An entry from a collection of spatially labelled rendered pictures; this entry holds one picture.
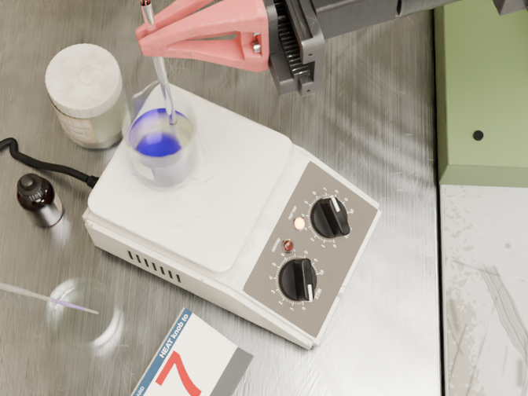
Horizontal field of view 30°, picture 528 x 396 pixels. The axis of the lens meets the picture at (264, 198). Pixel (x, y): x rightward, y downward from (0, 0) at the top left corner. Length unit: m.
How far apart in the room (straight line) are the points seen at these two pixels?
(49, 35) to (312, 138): 0.25
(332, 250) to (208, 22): 0.26
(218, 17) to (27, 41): 0.36
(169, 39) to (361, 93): 0.31
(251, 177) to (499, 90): 0.23
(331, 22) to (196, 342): 0.29
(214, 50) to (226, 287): 0.20
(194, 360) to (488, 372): 0.23
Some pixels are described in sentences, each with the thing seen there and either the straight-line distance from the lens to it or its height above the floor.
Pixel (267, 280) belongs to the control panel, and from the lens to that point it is 0.74.
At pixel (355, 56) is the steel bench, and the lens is 0.88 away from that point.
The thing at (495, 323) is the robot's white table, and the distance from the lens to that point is 0.81.
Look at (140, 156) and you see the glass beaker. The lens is 0.68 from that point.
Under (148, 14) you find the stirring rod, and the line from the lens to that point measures 0.57.
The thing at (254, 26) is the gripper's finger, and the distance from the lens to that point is 0.57.
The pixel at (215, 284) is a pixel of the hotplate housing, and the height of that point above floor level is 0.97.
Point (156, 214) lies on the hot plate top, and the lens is 0.73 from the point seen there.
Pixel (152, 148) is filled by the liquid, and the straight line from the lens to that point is 0.70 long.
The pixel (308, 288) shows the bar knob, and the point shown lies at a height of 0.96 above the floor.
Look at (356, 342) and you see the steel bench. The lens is 0.79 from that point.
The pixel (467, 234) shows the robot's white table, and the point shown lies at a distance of 0.83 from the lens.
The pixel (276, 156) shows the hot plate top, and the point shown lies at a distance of 0.74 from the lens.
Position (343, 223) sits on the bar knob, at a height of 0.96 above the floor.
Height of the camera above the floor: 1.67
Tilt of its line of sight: 69 degrees down
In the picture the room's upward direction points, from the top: 1 degrees clockwise
